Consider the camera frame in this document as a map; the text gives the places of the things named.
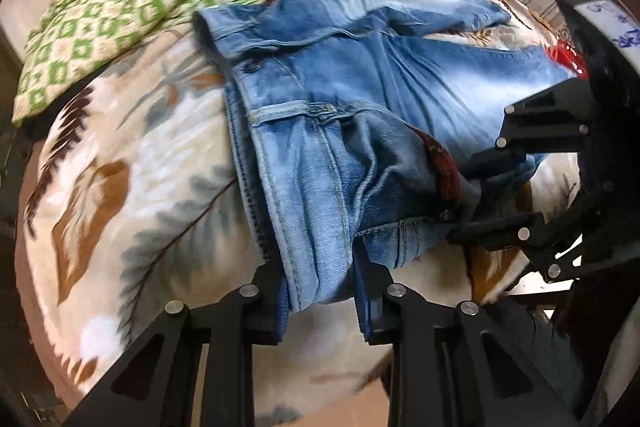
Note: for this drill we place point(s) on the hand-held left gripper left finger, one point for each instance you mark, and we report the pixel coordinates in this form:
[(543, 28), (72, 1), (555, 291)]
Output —
[(267, 307)]

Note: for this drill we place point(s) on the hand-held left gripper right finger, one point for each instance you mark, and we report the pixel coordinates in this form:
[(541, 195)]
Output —
[(375, 297)]

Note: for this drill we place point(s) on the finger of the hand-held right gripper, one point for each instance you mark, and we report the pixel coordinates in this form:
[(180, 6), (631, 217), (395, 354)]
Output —
[(520, 232), (545, 122)]

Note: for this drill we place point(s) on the blue denim pants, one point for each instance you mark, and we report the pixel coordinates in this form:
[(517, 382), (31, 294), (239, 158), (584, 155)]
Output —
[(325, 157)]

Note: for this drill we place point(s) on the red cloth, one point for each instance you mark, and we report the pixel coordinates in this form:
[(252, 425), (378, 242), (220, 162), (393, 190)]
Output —
[(565, 54)]

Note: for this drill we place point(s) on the leaf print blanket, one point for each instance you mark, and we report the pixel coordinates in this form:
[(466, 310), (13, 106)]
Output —
[(125, 187)]

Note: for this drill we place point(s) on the green checked quilt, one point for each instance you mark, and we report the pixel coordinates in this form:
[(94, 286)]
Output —
[(115, 7)]

